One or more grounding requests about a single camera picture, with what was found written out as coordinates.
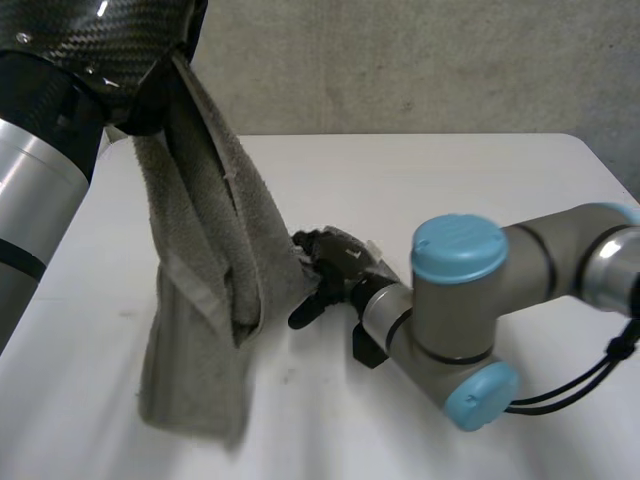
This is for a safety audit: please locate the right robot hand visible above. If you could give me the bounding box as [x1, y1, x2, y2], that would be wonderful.
[287, 225, 387, 331]

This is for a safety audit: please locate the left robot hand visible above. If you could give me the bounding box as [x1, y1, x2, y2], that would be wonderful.
[0, 0, 227, 200]

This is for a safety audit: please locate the grey towel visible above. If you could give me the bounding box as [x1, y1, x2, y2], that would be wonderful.
[130, 69, 400, 451]

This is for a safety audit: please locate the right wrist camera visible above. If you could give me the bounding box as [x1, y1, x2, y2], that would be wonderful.
[350, 322, 389, 370]

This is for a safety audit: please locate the black cable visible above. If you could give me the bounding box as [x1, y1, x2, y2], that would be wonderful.
[504, 317, 640, 415]

